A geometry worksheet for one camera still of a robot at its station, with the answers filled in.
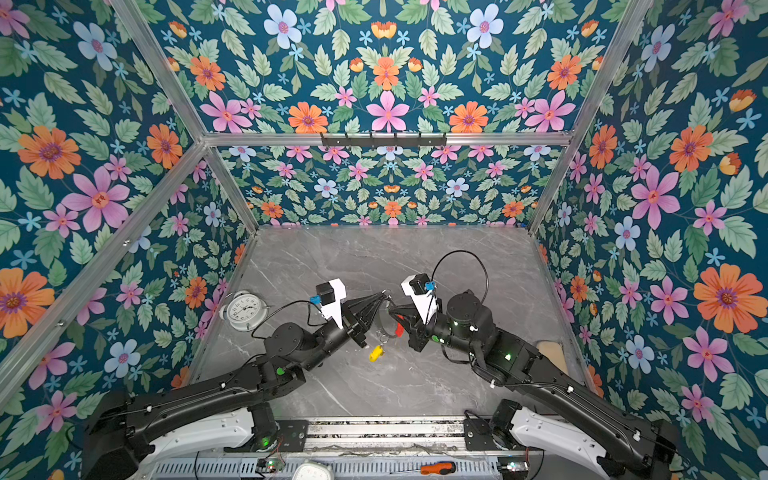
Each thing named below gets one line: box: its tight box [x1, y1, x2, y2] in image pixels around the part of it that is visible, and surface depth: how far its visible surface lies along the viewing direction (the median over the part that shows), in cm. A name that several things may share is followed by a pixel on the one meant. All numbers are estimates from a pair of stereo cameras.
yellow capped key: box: [369, 345, 385, 363], surface depth 72 cm
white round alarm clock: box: [219, 290, 270, 332], surface depth 94 cm
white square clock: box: [292, 462, 335, 480], surface depth 67 cm
